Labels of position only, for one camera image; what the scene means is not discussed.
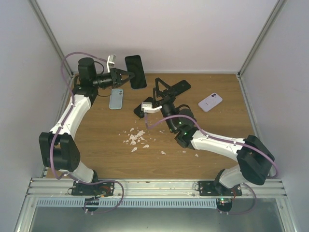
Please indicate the aluminium front rail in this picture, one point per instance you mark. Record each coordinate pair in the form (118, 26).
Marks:
(153, 188)

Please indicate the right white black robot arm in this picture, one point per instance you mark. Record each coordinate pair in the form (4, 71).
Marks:
(254, 160)

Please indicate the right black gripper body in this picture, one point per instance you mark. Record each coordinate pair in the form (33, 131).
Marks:
(170, 98)

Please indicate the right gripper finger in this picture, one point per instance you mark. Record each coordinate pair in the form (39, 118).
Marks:
(154, 97)
(161, 87)

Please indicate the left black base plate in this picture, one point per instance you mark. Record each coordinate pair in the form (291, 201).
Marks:
(97, 190)

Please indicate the black smartphone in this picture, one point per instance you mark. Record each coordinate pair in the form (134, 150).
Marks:
(134, 65)

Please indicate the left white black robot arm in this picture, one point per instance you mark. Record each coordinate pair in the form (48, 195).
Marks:
(58, 148)

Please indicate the black cased phone rear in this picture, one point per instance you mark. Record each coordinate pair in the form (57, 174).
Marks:
(179, 88)

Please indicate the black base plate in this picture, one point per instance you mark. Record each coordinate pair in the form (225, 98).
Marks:
(214, 188)
(97, 190)

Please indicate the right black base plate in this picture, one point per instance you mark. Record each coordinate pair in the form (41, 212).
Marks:
(214, 188)

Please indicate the light blue phone case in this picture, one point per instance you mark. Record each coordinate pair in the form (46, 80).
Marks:
(116, 99)

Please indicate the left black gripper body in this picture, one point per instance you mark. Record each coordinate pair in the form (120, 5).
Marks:
(115, 80)

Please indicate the lilac phone case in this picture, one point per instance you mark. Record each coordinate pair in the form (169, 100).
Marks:
(210, 102)

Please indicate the grey slotted cable duct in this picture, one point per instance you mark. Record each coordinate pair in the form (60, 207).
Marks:
(128, 203)

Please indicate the white debris pieces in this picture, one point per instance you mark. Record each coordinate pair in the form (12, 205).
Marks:
(135, 139)

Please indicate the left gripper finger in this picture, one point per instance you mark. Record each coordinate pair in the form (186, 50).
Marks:
(125, 80)
(123, 72)

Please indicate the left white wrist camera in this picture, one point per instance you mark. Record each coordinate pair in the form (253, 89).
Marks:
(110, 63)

